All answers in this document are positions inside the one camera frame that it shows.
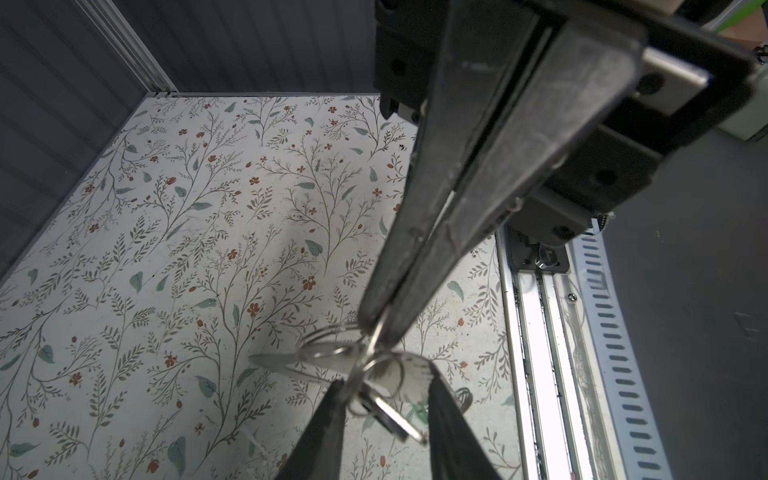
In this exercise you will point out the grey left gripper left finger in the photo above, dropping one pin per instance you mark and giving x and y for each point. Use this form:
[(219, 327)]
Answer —
[(318, 453)]

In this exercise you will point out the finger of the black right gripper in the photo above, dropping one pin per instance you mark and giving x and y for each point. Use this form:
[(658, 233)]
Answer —
[(451, 63)]

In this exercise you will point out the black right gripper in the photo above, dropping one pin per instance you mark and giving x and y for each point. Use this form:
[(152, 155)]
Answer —
[(542, 114)]

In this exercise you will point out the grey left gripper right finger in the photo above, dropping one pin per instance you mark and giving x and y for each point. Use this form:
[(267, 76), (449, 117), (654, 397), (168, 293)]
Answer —
[(455, 452)]

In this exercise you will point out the green key tag with key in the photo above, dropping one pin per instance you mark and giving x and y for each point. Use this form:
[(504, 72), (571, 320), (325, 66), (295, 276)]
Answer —
[(387, 387)]

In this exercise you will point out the white vented strip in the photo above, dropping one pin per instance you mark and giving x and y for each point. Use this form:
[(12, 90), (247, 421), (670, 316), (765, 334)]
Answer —
[(631, 424)]

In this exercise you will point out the aluminium mounting rail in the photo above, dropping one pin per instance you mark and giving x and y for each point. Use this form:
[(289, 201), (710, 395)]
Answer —
[(560, 408)]

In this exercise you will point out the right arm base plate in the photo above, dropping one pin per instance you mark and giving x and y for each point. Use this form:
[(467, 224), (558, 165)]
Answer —
[(526, 254)]

